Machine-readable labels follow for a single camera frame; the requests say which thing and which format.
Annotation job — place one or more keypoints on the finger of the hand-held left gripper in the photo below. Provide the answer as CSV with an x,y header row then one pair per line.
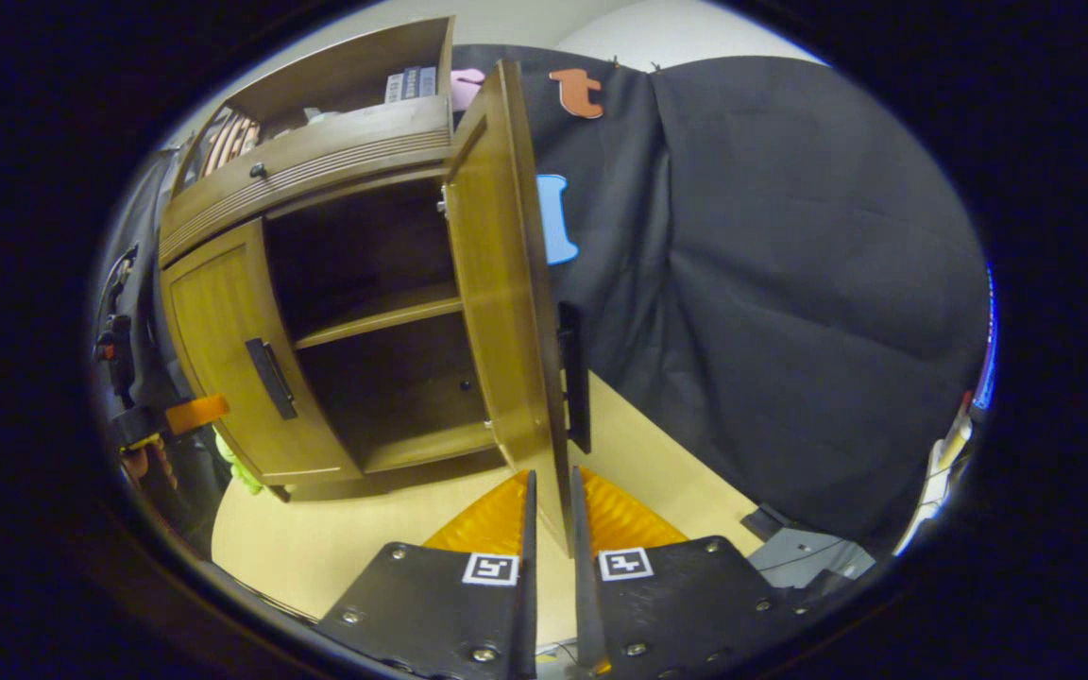
x,y
584,567
530,567

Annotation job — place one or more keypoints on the white and red object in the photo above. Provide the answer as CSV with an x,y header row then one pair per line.
x,y
941,463

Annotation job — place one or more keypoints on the black backdrop cloth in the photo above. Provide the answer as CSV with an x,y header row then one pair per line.
x,y
790,283

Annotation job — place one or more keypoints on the wooden cabinet door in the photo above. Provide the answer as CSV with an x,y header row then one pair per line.
x,y
213,331
497,312

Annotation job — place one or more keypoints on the wooden drawer with black knob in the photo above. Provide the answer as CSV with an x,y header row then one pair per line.
x,y
346,137

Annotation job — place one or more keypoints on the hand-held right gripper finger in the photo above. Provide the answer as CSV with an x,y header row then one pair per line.
x,y
196,413

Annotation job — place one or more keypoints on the yellow-green plush item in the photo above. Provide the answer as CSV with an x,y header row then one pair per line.
x,y
240,463

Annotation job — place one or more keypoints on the black clamp with red parts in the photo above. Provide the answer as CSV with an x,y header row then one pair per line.
x,y
119,349

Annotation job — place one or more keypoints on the dark blue book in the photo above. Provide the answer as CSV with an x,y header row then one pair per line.
x,y
411,84

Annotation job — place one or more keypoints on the wooden double-door shoe cabinet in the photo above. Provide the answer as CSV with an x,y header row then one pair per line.
x,y
346,66

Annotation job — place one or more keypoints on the light blue book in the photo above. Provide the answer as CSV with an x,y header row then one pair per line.
x,y
428,81

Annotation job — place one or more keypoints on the grey metal base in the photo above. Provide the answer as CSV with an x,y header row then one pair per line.
x,y
808,552

